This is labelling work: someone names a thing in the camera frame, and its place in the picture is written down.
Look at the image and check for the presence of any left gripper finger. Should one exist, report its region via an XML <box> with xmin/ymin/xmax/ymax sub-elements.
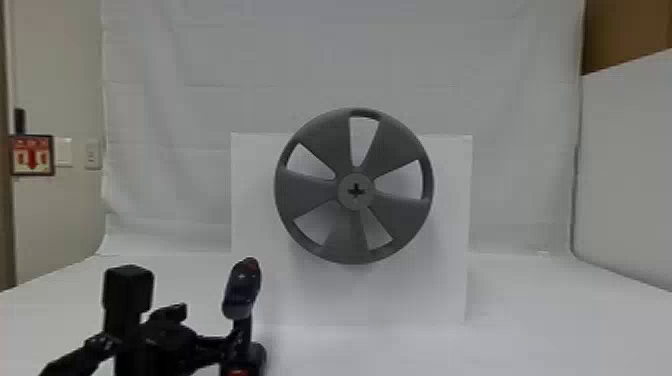
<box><xmin>148</xmin><ymin>302</ymin><xmax>189</xmax><ymax>326</ymax></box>
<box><xmin>195</xmin><ymin>332</ymin><xmax>241</xmax><ymax>367</ymax></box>

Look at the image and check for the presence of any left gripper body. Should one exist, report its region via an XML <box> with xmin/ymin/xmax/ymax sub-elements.
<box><xmin>116</xmin><ymin>317</ymin><xmax>202</xmax><ymax>376</ymax></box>

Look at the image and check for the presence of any drill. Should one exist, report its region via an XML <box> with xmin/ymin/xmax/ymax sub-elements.
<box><xmin>219</xmin><ymin>256</ymin><xmax>268</xmax><ymax>376</ymax></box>

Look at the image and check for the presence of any grey wheel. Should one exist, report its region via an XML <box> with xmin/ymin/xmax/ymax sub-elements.
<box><xmin>273</xmin><ymin>107</ymin><xmax>435</xmax><ymax>265</ymax></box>

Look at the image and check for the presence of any white panel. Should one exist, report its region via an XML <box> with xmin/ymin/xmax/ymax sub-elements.
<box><xmin>571</xmin><ymin>48</ymin><xmax>672</xmax><ymax>293</ymax></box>
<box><xmin>230</xmin><ymin>132</ymin><xmax>474</xmax><ymax>325</ymax></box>

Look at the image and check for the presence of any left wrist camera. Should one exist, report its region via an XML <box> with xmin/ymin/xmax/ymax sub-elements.
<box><xmin>101</xmin><ymin>264</ymin><xmax>156</xmax><ymax>342</ymax></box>

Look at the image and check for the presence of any white wall switch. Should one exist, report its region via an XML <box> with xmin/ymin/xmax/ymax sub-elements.
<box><xmin>54</xmin><ymin>136</ymin><xmax>74</xmax><ymax>169</ymax></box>
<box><xmin>84</xmin><ymin>138</ymin><xmax>103</xmax><ymax>171</ymax></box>

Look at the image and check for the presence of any red framed wall sign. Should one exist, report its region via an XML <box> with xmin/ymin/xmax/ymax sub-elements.
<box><xmin>8</xmin><ymin>134</ymin><xmax>56</xmax><ymax>177</ymax></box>

